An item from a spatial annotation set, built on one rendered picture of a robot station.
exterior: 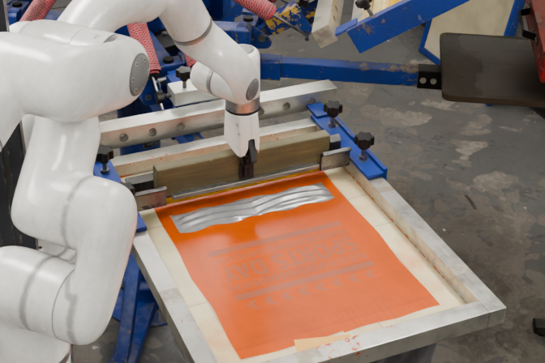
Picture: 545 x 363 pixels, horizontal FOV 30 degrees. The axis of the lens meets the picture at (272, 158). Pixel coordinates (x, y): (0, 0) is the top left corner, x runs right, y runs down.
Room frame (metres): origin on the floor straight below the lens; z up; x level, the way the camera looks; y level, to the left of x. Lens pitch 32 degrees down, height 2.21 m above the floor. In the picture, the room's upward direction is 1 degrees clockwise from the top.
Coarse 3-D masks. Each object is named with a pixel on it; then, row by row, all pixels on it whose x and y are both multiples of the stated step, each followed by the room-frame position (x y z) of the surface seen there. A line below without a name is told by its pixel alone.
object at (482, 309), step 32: (288, 128) 2.12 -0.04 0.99; (128, 160) 1.96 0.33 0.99; (160, 160) 1.98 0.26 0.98; (384, 192) 1.84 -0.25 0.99; (416, 224) 1.72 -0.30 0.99; (160, 256) 1.60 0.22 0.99; (448, 256) 1.62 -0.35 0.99; (160, 288) 1.50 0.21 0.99; (480, 288) 1.52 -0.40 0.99; (192, 320) 1.41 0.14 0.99; (416, 320) 1.42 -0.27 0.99; (448, 320) 1.42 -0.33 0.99; (480, 320) 1.44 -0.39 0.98; (192, 352) 1.33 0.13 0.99; (320, 352) 1.33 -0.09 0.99; (352, 352) 1.34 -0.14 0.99; (384, 352) 1.36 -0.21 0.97
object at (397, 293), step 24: (264, 192) 1.89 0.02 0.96; (336, 192) 1.89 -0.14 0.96; (264, 216) 1.79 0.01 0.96; (288, 216) 1.80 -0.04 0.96; (312, 216) 1.80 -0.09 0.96; (336, 216) 1.80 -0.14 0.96; (360, 216) 1.80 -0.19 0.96; (360, 240) 1.71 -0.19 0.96; (384, 264) 1.63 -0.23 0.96; (336, 288) 1.55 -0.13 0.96; (360, 288) 1.55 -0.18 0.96; (384, 288) 1.56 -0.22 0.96; (408, 288) 1.56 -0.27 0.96; (336, 312) 1.48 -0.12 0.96; (360, 312) 1.48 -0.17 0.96; (384, 312) 1.49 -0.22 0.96; (408, 312) 1.49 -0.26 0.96
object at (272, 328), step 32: (224, 192) 1.89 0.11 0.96; (224, 224) 1.76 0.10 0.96; (256, 224) 1.76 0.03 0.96; (192, 256) 1.65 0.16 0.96; (224, 288) 1.55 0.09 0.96; (224, 320) 1.45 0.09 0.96; (256, 320) 1.46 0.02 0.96; (288, 320) 1.46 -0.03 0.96; (320, 320) 1.46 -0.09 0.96; (256, 352) 1.37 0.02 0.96
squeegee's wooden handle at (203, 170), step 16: (272, 144) 1.92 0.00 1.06; (288, 144) 1.93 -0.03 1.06; (304, 144) 1.94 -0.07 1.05; (320, 144) 1.96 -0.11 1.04; (176, 160) 1.85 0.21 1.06; (192, 160) 1.85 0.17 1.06; (208, 160) 1.85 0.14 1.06; (224, 160) 1.87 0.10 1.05; (240, 160) 1.88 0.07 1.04; (272, 160) 1.91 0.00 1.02; (288, 160) 1.93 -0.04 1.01; (304, 160) 1.94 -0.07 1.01; (160, 176) 1.81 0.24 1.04; (176, 176) 1.82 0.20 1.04; (192, 176) 1.84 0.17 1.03; (208, 176) 1.85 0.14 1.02; (224, 176) 1.87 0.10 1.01; (176, 192) 1.82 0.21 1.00
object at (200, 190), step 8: (296, 168) 1.93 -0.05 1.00; (304, 168) 1.93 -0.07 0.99; (312, 168) 1.94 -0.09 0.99; (256, 176) 1.89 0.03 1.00; (264, 176) 1.89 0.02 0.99; (272, 176) 1.90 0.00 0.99; (280, 176) 1.91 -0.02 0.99; (216, 184) 1.86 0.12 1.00; (224, 184) 1.86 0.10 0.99; (232, 184) 1.86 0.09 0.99; (240, 184) 1.87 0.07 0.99; (184, 192) 1.82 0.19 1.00; (192, 192) 1.82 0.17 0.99; (200, 192) 1.83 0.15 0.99; (208, 192) 1.84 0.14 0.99
